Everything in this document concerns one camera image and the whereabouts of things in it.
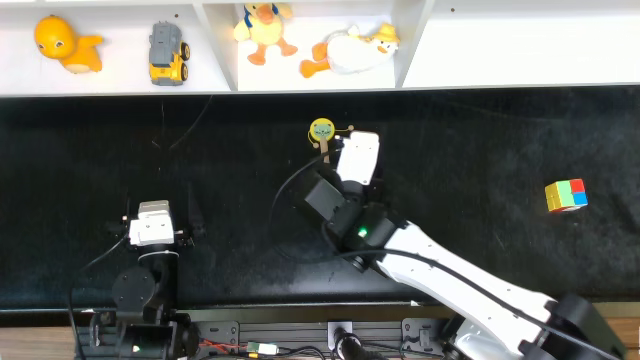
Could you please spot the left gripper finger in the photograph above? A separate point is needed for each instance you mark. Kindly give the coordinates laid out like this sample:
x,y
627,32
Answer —
x,y
127,210
196,215

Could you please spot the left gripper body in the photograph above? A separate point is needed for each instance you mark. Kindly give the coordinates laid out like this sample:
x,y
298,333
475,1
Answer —
x,y
184,237

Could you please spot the yellow wooden rattle drum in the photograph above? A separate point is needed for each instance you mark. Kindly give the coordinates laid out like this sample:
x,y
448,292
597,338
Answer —
x,y
321,130

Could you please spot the grey and yellow toy truck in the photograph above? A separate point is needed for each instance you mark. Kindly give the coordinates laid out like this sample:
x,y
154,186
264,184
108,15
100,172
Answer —
x,y
165,55

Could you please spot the yellow rubber duck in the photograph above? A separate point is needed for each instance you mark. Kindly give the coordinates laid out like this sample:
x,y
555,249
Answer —
x,y
62,42

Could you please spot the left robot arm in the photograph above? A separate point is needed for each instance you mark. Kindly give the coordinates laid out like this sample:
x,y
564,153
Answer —
x,y
132,290

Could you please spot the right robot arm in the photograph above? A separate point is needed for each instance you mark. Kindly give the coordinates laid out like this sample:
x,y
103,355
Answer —
x,y
450,280

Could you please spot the white plush duck yellow hat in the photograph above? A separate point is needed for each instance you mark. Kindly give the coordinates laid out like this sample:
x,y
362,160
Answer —
x,y
352,52

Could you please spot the white shelf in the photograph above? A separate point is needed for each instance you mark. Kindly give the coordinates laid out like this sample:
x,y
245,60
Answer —
x,y
500,50

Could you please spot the many-coloured puzzle cube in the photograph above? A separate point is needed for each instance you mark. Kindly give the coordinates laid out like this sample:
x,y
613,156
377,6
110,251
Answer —
x,y
566,195

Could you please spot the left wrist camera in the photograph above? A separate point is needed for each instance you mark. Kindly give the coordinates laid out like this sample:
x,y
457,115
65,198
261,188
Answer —
x,y
151,225

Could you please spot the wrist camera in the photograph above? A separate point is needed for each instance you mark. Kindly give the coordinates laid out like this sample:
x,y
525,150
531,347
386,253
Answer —
x,y
359,157
151,225

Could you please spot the mounting rail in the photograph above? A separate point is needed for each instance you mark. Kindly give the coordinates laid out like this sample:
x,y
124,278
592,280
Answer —
x,y
300,335

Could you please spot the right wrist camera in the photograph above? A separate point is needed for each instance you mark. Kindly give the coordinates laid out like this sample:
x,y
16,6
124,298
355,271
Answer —
x,y
359,157

